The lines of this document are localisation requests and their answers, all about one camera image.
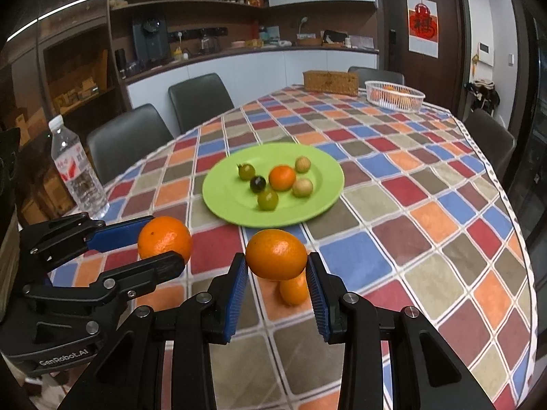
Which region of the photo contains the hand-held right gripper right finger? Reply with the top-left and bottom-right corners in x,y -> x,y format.
305,252 -> 497,410

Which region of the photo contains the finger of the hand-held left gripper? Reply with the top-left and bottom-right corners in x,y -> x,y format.
23,252 -> 186,308
19,213 -> 155,272

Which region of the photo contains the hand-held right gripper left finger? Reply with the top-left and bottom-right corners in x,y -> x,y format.
75,253 -> 251,410

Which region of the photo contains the green plate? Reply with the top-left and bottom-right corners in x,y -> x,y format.
202,143 -> 345,228

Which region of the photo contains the dark shoulder bag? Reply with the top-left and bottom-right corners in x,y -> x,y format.
466,79 -> 501,116

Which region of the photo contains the clear water bottle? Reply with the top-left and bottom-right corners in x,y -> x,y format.
48,115 -> 110,219

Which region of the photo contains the grey dining chair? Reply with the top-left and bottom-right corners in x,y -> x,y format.
348,66 -> 405,88
464,108 -> 517,189
168,72 -> 235,135
86,103 -> 174,184

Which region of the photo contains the wooden display cabinet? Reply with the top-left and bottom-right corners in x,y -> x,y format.
0,0 -> 129,223

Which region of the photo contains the black coffee machine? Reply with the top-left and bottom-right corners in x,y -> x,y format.
132,13 -> 169,67

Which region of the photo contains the glass kettle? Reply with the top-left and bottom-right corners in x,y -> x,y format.
200,30 -> 221,54

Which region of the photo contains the white plastic basket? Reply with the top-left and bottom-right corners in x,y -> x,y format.
364,80 -> 426,114

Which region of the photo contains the white counter cabinet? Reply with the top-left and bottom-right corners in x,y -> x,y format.
124,47 -> 381,137

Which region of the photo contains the wicker box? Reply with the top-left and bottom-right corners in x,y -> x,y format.
303,69 -> 360,96

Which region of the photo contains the dark brown door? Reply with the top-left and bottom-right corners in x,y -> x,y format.
378,0 -> 466,109

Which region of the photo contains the wooden wall shelf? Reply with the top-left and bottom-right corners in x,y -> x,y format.
107,0 -> 270,69

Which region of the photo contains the red wall calendar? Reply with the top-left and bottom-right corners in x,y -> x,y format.
408,0 -> 441,58

